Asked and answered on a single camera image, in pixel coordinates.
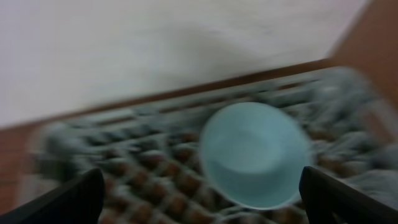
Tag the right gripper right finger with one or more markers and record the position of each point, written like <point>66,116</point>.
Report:
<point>324,198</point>

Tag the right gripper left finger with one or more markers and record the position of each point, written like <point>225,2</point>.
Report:
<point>79,200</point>

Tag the light blue cup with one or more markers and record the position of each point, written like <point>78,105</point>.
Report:
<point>253,154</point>

